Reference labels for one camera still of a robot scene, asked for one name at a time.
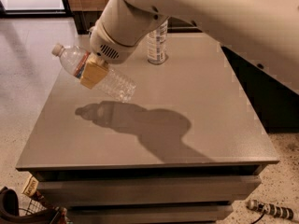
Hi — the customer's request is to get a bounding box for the clear bottle red-blue label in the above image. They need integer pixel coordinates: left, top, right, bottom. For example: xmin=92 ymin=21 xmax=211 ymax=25
xmin=51 ymin=43 xmax=136 ymax=103

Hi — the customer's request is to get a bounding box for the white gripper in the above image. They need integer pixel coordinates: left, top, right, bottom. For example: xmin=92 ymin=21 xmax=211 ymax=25
xmin=80 ymin=19 xmax=138 ymax=89

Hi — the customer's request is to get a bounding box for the black white power strip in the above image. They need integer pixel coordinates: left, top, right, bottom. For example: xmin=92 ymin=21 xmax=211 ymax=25
xmin=247 ymin=200 xmax=299 ymax=221

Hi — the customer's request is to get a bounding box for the wire basket with items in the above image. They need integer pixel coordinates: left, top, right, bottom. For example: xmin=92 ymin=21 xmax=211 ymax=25
xmin=19 ymin=190 xmax=72 ymax=224

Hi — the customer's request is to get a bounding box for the grey drawer cabinet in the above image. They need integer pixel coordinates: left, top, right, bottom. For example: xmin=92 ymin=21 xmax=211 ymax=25
xmin=17 ymin=34 xmax=278 ymax=224

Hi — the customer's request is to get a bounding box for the tan snack packet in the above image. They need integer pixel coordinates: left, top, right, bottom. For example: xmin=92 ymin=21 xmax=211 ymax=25
xmin=21 ymin=175 xmax=38 ymax=197

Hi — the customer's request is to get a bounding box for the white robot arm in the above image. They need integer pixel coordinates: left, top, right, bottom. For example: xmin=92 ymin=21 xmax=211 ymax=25
xmin=90 ymin=0 xmax=299 ymax=93

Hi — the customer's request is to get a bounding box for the clear bottle white label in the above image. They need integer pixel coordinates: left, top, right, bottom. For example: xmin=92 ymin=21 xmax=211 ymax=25
xmin=147 ymin=21 xmax=168 ymax=64

